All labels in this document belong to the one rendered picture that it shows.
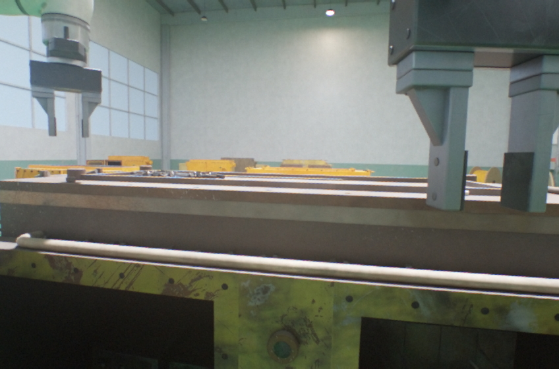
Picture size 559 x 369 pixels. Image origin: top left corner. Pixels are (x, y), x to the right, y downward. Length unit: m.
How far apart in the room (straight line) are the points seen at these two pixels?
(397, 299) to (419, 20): 0.42
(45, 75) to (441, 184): 0.76
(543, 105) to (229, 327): 0.52
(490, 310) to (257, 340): 0.37
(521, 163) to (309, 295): 0.37
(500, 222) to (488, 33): 0.44
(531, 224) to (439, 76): 0.46
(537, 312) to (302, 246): 0.37
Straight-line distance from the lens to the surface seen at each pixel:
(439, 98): 0.23
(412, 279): 0.54
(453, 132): 0.23
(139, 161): 11.01
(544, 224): 0.66
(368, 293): 0.53
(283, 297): 0.54
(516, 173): 0.26
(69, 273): 0.73
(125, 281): 0.65
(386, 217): 0.57
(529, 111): 0.26
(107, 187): 0.73
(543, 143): 0.26
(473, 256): 0.63
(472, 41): 0.23
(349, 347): 0.57
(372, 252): 0.59
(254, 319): 0.57
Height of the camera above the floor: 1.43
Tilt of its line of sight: 5 degrees down
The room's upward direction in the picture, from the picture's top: 1 degrees clockwise
